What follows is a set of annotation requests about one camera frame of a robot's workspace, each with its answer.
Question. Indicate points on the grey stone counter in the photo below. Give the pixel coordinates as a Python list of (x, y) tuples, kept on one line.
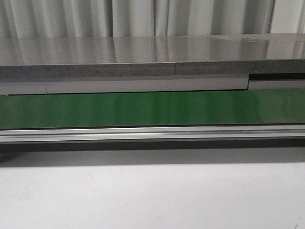
[(151, 64)]

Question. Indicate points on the green conveyor belt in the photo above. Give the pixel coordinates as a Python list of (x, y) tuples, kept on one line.
[(152, 116)]

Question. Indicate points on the white curtain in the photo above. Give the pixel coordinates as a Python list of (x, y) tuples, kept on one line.
[(133, 18)]

